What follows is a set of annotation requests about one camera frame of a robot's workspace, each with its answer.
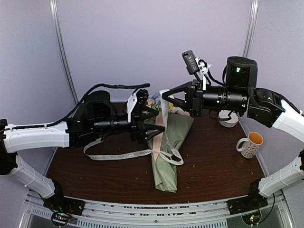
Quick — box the left aluminium frame post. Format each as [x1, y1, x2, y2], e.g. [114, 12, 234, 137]
[49, 0, 78, 104]

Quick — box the right aluminium frame post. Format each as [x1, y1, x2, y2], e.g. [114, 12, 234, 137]
[243, 0, 259, 58]

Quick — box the aluminium frame post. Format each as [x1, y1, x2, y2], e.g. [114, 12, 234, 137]
[243, 0, 259, 58]
[49, 0, 78, 104]

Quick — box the pale yellow flower stem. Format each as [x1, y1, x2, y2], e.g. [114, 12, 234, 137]
[150, 101, 162, 111]

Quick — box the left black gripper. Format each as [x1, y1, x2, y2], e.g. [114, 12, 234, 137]
[93, 106, 166, 144]

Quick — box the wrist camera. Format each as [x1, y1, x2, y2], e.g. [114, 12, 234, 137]
[181, 49, 212, 91]
[126, 91, 138, 123]

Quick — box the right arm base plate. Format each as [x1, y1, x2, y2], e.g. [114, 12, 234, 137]
[227, 196, 268, 226]

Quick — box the right white scalloped bowl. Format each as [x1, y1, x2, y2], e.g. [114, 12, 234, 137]
[218, 110, 239, 128]

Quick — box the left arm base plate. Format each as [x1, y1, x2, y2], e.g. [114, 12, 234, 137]
[42, 198, 85, 228]

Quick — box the front aluminium rail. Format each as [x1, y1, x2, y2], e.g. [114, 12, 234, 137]
[23, 187, 289, 228]

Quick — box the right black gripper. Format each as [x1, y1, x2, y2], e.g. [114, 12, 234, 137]
[161, 79, 248, 118]

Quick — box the white printed ribbon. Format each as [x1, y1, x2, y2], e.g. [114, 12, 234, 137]
[87, 89, 184, 166]

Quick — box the white patterned mug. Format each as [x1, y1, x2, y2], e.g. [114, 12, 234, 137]
[236, 132, 264, 159]

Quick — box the peach flower stem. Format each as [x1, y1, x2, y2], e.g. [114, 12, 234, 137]
[146, 98, 155, 107]

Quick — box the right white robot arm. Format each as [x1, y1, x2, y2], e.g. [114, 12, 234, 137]
[162, 51, 304, 141]

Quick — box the blue flower stem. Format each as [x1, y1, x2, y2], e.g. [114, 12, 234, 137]
[149, 93, 160, 101]

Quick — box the pink rose stem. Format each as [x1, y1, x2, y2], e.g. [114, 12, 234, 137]
[171, 107, 190, 116]

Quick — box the pink wrapping paper sheet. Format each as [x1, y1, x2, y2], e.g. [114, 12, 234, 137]
[147, 114, 194, 193]

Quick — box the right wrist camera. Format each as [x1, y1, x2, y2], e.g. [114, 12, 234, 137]
[181, 49, 212, 91]

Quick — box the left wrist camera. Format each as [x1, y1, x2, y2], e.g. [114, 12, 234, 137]
[126, 91, 138, 123]

